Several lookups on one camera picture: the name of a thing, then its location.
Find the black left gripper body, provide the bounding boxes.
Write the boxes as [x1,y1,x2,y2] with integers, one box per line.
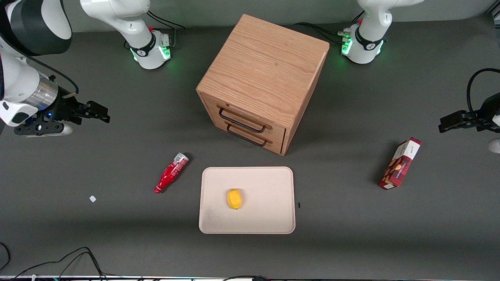
[467,93,500,132]

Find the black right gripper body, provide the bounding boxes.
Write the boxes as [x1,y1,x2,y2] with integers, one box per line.
[50,92,86,125]

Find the red coke bottle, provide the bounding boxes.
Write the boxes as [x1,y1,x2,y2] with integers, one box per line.
[154,153,189,194]

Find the beige rectangular tray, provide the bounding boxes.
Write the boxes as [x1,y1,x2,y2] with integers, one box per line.
[198,167,296,235]

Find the red snack box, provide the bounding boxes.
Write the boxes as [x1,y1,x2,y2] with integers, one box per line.
[377,137,422,190]

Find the yellow lemon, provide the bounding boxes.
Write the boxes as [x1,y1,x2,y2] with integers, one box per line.
[227,189,243,210]

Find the wooden drawer cabinet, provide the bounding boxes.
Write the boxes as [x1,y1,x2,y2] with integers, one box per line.
[196,14,330,156]

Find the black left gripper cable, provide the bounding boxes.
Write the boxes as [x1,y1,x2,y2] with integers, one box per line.
[466,68,500,114]

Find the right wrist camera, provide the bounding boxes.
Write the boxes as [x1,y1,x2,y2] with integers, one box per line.
[14,121,73,137]

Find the black right arm base cable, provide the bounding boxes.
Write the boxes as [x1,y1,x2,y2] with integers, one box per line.
[146,10,186,48]

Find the black arm base cable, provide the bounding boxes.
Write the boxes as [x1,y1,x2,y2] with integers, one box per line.
[146,10,186,48]
[293,12,366,45]

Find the black floor cable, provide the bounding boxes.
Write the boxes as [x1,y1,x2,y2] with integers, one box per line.
[0,242,108,281]

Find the black metal drawer handle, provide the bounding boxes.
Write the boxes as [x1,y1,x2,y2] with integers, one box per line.
[218,107,271,133]
[226,124,271,148]

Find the black left arm base cable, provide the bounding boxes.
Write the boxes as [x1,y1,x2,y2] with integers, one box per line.
[293,12,366,45]

